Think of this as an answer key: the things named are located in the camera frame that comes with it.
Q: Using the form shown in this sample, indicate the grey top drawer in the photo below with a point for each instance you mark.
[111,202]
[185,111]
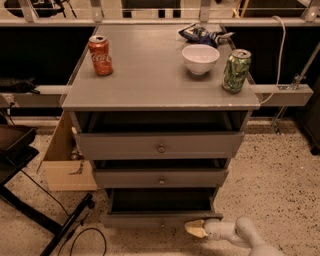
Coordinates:
[124,135]

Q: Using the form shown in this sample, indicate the grey bottom drawer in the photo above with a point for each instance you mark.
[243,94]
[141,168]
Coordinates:
[158,207]

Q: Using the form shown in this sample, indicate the grey drawer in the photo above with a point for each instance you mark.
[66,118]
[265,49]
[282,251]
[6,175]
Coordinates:
[158,207]
[166,173]
[124,135]

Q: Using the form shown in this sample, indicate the grey middle drawer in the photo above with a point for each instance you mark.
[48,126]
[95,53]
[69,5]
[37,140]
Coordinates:
[166,173]

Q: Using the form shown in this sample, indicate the green soda can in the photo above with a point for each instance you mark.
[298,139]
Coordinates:
[236,70]

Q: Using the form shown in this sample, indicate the white ceramic bowl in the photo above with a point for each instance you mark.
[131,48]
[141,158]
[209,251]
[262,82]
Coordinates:
[199,58]

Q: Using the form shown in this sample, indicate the black bag on rail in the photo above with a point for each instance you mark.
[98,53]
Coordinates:
[14,85]

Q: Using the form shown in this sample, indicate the blue chip bag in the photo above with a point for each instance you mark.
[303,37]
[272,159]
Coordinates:
[196,34]

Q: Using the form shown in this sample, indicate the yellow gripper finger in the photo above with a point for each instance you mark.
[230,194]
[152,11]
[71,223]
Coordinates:
[196,228]

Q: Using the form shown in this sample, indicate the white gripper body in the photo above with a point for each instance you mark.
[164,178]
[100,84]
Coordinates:
[212,229]

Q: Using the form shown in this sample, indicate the metal railing frame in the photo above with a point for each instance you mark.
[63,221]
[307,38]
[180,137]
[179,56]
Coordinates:
[205,12]

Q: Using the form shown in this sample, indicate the cardboard box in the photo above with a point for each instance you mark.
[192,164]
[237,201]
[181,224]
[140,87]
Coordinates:
[64,167]

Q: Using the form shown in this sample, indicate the orange coca-cola can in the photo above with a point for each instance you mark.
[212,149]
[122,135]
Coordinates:
[99,52]

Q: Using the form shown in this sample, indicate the grey drawer cabinet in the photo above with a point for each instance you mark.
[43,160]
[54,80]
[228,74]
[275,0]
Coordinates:
[149,75]

